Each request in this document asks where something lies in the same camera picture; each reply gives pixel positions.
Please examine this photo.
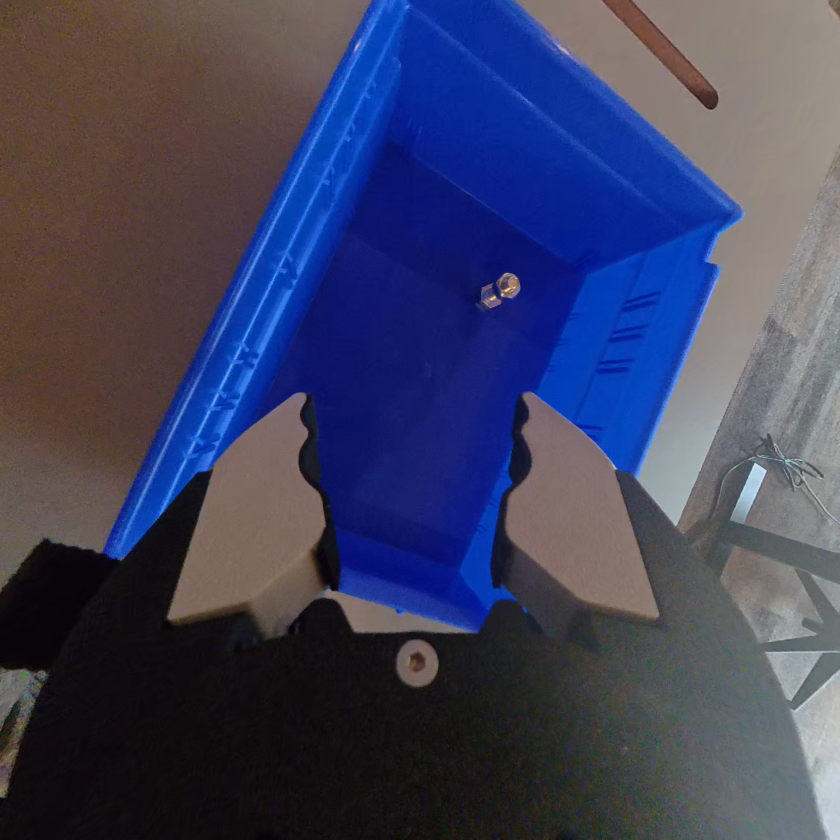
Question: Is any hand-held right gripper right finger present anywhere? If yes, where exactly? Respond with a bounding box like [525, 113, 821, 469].
[491, 392, 661, 641]

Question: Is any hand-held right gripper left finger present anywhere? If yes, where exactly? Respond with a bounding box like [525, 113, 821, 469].
[167, 392, 342, 643]

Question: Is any blue plastic bin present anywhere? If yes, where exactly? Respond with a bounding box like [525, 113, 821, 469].
[105, 0, 744, 634]

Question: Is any silver threaded bolt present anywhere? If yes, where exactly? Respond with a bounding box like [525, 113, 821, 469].
[478, 272, 523, 312]

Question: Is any thin grey cable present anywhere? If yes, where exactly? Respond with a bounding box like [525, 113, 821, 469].
[718, 433, 840, 526]

